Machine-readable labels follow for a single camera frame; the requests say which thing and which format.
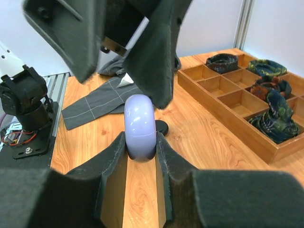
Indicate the green rolled necktie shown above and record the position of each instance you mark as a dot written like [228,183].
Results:
[265,67]

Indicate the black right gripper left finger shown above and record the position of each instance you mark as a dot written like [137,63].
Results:
[89,196]

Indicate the black rolled necktie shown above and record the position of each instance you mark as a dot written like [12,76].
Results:
[222,63]

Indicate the grey checked cloth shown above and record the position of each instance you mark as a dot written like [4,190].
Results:
[109,98]

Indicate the red patterned rolled necktie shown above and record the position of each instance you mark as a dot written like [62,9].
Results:
[264,84]

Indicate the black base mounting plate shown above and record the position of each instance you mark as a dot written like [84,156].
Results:
[34,151]

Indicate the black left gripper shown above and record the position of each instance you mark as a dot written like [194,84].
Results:
[79,29]

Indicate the wooden compartment tray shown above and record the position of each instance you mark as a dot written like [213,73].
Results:
[227,97]

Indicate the lilac earbud charging case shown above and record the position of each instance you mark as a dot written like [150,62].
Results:
[140,128]

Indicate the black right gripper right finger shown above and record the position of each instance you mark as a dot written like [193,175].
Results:
[192,198]

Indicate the black earbud charging case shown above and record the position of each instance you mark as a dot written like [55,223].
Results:
[162,127]

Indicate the dark rolled necktie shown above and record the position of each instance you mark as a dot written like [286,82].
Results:
[276,123]

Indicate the aluminium left frame post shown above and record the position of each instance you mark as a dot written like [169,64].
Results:
[243,23]

